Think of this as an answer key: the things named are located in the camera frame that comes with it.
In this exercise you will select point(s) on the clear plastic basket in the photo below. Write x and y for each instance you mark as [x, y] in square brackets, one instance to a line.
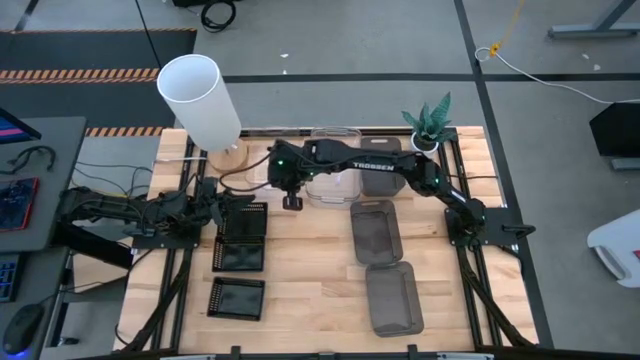
[257, 172]
[330, 192]
[345, 202]

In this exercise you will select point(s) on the grey table leg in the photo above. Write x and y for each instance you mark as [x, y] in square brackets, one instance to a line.
[590, 31]

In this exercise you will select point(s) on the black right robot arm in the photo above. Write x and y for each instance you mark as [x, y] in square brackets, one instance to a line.
[380, 165]

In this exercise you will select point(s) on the red mouse pad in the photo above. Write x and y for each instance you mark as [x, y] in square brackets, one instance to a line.
[17, 205]

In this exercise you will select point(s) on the white plastic object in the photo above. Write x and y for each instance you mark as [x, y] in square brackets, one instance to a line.
[620, 240]

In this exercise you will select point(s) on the green plant in white pot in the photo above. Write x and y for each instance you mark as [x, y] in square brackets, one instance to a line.
[430, 122]

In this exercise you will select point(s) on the computer monitor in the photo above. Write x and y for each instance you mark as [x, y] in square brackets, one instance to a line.
[12, 130]

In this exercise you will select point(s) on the black box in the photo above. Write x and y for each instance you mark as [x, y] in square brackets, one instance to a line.
[617, 130]

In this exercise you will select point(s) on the black aluminium table frame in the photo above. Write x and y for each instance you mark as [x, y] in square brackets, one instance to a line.
[350, 356]

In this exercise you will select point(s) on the black computer mouse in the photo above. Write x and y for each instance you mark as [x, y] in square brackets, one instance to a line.
[22, 330]

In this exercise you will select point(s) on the black keyboard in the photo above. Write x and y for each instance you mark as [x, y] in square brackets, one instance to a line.
[7, 277]

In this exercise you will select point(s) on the grey desk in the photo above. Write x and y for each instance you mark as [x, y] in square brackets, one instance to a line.
[60, 150]

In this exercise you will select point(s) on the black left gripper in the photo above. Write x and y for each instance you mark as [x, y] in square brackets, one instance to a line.
[207, 200]

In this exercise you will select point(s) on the white cylinder table lamp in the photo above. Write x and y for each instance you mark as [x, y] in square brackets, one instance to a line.
[200, 100]

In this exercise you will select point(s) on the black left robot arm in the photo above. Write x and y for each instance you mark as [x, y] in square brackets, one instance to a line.
[110, 207]

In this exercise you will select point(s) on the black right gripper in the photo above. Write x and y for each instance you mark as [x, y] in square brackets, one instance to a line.
[287, 167]

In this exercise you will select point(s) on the black hazard-striped floor mat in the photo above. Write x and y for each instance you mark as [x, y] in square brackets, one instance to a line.
[75, 50]

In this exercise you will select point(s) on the black slotted plastic basket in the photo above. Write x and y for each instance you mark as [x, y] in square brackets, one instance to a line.
[236, 299]
[239, 255]
[247, 222]

